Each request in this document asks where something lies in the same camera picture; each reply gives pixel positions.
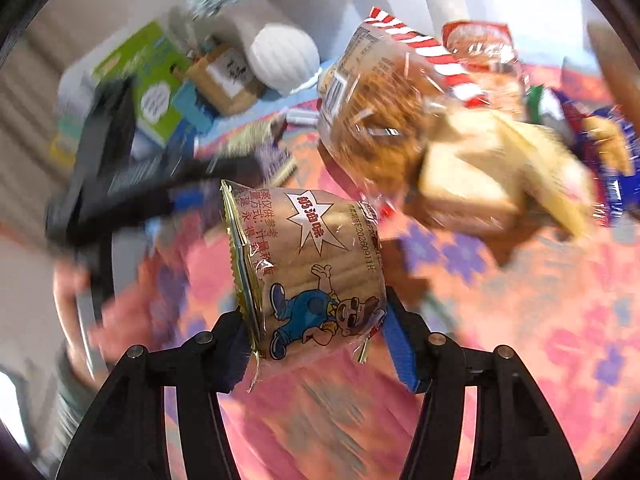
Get sandwich bread packet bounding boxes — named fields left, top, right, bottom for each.
left=410, top=107, right=594, bottom=237

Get clear bread bag red stripes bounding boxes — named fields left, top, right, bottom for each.
left=319, top=6, right=488, bottom=198

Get small purple snack packet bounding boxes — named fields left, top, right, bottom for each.
left=218, top=116, right=297, bottom=188

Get small wooden pen holder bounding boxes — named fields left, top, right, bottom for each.
left=186, top=44, right=266, bottom=116

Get blue snack bag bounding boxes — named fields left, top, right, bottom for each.
left=526, top=86, right=639, bottom=226

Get person's left hand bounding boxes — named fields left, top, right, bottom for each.
left=53, top=260, right=155, bottom=385

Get white round vase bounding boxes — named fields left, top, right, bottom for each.
left=246, top=23, right=322, bottom=96

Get cream cake packet cartoon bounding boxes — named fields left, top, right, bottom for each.
left=220, top=180, right=387, bottom=380

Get green white book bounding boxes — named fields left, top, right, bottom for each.
left=93, top=21, right=191, bottom=146

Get brown glass bowl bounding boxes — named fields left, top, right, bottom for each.
left=587, top=22, right=640, bottom=133

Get stack of books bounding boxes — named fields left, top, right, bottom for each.
left=46, top=19, right=202, bottom=172

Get red orange snack packet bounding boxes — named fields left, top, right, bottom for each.
left=442, top=21, right=526, bottom=120

